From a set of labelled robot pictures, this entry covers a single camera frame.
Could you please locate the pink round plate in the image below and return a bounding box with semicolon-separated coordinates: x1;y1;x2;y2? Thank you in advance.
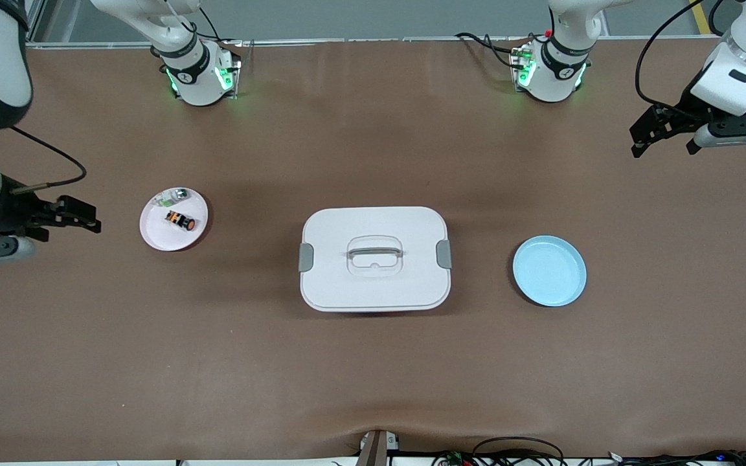
139;187;209;252

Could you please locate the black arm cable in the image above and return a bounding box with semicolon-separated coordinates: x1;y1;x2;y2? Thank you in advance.
0;125;88;196
635;0;727;122

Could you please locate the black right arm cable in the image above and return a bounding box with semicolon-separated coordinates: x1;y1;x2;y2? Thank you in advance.
0;125;88;196

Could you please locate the black base power cable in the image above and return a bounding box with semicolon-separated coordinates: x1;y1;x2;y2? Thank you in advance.
455;31;524;67

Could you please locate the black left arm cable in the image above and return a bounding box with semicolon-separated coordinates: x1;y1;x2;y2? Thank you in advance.
635;0;727;122

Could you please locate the small clear green switch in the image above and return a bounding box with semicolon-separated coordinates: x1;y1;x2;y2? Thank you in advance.
156;188;190;209

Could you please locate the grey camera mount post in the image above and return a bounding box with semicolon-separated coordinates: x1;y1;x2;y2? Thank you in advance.
355;429;400;466

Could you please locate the light blue round plate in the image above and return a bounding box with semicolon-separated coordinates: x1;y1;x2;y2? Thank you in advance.
512;235;587;307

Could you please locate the black tangled cable bundle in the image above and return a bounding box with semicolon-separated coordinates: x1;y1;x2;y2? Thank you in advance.
431;437;746;466

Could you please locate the aluminium table frame rail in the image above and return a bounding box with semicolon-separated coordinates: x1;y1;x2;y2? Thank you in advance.
23;0;746;56

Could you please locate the white lidded storage box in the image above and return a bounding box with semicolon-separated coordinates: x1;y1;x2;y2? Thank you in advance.
299;206;453;313

